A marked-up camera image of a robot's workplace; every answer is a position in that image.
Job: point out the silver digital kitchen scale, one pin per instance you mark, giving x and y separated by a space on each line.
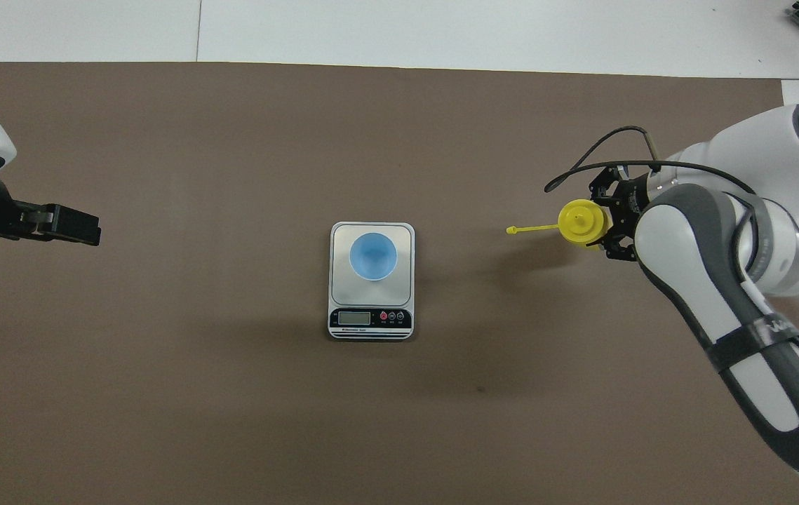
371 298

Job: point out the brown paper mat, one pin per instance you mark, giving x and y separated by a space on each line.
231 386

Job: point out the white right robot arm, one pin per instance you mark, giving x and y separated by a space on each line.
694 280

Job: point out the yellow squeeze bottle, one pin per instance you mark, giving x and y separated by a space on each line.
581 222

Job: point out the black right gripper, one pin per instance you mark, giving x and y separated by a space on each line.
629 200

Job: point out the light blue plastic cup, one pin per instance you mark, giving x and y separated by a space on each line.
373 256

